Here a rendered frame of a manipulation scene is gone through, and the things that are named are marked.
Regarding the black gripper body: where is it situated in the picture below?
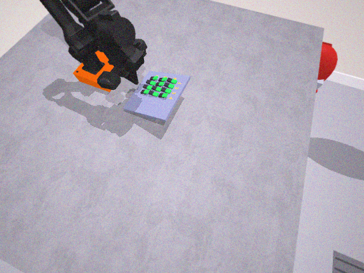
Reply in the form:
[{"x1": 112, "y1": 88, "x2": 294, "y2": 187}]
[{"x1": 97, "y1": 39, "x2": 147, "y2": 90}]

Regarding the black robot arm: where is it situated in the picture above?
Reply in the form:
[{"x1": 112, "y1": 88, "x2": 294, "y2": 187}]
[{"x1": 40, "y1": 0, "x2": 147, "y2": 75}]

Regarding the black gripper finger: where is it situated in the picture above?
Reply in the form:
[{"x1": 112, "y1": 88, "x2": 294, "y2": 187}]
[
  {"x1": 119, "y1": 69, "x2": 138, "y2": 85},
  {"x1": 131, "y1": 71, "x2": 139, "y2": 84}
]

